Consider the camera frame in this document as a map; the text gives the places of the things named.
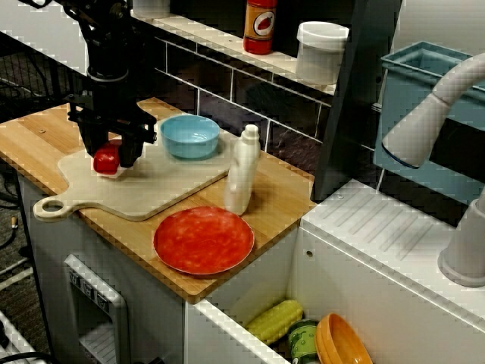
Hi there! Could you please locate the aluminium frame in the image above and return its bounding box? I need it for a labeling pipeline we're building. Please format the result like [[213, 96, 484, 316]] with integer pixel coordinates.
[[0, 310, 37, 364]]

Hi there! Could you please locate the dark grey pillar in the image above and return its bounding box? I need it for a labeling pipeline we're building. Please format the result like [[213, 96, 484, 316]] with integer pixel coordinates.
[[314, 0, 403, 202]]

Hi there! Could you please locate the white ledge shelf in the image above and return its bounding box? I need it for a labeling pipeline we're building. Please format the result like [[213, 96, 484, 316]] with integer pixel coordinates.
[[130, 9, 338, 96]]

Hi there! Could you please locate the yellow corn cob toy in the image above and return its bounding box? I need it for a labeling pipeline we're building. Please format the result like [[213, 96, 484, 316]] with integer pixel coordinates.
[[246, 300, 305, 346]]

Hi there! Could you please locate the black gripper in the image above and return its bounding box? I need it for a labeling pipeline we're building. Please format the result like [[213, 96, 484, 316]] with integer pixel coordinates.
[[64, 79, 158, 168]]

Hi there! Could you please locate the black cable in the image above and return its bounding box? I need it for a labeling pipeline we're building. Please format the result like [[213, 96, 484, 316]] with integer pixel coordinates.
[[0, 351, 52, 364]]

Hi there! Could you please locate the red plate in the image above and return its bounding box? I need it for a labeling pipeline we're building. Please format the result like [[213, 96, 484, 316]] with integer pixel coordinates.
[[153, 206, 255, 275]]

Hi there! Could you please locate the red and white sushi toy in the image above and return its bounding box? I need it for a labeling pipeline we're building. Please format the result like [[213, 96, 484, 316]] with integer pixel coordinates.
[[92, 139, 130, 179]]

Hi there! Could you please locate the black wire mesh panel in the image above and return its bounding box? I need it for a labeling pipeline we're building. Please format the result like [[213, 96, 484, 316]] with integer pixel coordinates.
[[0, 37, 90, 115]]

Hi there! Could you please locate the black shelf end panel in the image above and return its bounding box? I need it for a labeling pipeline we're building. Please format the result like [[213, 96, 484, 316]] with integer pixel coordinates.
[[130, 14, 167, 105]]

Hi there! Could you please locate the pale wooden cutting board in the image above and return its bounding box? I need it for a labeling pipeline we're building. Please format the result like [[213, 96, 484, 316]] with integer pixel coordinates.
[[33, 120, 261, 223]]

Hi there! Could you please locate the red sauce bottle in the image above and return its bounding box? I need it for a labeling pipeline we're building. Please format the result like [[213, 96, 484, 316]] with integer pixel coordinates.
[[242, 0, 278, 55]]

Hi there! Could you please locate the orange bowl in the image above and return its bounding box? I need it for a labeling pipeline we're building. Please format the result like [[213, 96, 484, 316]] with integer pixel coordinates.
[[314, 312, 374, 364]]

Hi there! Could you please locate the green toy can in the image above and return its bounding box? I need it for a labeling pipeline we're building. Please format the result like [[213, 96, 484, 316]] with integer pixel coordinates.
[[286, 318, 320, 361]]

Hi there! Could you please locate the white lidded container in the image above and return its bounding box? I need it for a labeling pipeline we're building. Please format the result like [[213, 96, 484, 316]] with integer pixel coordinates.
[[295, 20, 350, 86]]

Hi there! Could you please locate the white toy sink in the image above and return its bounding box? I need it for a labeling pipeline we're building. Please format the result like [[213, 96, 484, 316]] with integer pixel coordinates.
[[183, 180, 485, 364]]

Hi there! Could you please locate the light blue bowl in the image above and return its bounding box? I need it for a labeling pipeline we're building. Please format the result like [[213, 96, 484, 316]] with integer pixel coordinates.
[[159, 115, 221, 160]]

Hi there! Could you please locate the white detergent bottle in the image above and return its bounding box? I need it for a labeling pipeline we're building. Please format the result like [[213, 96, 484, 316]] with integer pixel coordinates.
[[223, 124, 261, 216]]

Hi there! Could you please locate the teal plastic bin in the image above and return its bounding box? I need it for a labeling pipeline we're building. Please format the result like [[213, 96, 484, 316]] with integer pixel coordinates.
[[373, 40, 485, 206]]

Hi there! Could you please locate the grey toy faucet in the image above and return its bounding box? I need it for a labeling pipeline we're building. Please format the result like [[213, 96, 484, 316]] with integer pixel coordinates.
[[380, 52, 485, 288]]

